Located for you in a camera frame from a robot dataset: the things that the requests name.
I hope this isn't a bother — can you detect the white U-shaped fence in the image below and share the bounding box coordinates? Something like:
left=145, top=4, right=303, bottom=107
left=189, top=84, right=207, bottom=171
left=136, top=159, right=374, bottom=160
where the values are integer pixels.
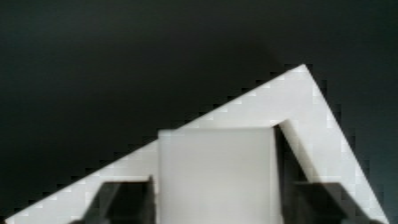
left=5, top=66, right=388, bottom=224

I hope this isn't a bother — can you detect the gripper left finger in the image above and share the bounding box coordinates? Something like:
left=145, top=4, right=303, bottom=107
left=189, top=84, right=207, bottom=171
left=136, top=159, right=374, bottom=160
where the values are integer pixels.
left=69, top=179, right=156, bottom=224

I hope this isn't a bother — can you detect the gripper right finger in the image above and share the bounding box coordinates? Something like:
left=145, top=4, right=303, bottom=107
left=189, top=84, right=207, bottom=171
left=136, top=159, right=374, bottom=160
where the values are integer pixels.
left=282, top=182, right=383, bottom=224

